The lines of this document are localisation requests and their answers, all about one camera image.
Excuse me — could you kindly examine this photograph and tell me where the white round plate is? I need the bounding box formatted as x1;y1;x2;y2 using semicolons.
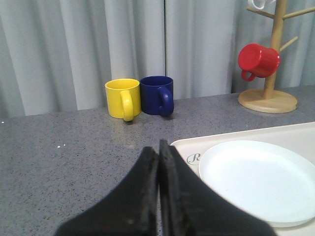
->
199;140;315;227

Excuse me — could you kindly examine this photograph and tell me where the yellow mug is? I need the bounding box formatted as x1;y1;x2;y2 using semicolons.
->
105;78;141;121

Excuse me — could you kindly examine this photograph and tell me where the grey curtain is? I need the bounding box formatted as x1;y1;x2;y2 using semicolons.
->
0;0;315;119

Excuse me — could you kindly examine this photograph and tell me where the dark blue mug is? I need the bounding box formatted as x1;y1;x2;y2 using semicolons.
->
140;76;174;117

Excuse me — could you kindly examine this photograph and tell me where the beige rabbit serving tray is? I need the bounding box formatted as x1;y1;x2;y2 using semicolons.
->
173;122;315;236

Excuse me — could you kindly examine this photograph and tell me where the wooden mug tree stand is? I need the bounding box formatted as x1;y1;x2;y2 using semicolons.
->
238;0;315;114

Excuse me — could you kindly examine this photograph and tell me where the white mug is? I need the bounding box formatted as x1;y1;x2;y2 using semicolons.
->
248;0;276;10

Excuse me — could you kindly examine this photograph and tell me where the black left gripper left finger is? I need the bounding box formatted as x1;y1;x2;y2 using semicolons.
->
55;147;158;236

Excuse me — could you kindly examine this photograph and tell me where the red mug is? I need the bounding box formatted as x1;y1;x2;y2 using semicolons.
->
238;43;281;82

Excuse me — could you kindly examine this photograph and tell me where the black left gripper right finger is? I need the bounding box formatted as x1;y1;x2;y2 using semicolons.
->
158;140;276;236

